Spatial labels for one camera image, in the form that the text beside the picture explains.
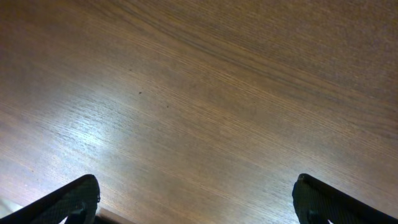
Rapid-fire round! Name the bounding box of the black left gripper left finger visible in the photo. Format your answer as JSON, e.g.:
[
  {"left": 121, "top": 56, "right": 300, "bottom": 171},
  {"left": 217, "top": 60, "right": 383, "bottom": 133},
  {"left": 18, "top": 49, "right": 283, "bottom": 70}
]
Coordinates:
[{"left": 1, "top": 174, "right": 100, "bottom": 224}]

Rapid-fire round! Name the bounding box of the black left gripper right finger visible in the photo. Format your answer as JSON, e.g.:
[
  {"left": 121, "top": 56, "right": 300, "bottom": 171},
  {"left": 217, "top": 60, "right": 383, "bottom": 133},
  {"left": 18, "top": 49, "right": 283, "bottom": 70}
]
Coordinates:
[{"left": 292, "top": 174, "right": 397, "bottom": 224}]

